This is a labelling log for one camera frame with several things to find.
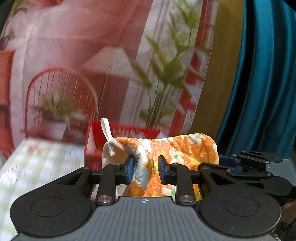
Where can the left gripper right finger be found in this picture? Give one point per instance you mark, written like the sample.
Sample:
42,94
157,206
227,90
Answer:
176,174

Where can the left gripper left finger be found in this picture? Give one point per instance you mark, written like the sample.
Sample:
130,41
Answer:
120,173

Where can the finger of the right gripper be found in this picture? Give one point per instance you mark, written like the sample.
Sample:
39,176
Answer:
256,161
228,161

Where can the orange floral oven mitt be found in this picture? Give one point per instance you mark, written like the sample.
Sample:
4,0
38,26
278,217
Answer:
189,150

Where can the printed room scene backdrop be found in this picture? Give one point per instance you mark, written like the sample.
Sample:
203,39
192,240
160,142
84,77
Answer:
136,63

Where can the red strawberry cardboard box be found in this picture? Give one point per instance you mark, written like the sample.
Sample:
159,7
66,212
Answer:
95,140

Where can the green checked tablecloth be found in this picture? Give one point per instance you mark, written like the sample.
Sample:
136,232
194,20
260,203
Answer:
34,162

